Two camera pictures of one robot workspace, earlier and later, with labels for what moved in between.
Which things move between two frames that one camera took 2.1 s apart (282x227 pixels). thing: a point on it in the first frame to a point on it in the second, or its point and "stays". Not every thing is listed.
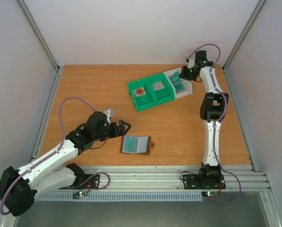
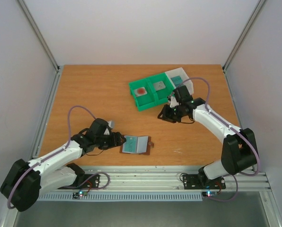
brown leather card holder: x=137 y=144 stays
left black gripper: x=122 y=132 to x=116 y=141
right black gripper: x=184 y=74 to x=167 y=114
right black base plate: x=192 y=182 stays
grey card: x=158 y=85 stays
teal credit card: x=129 y=144 stays
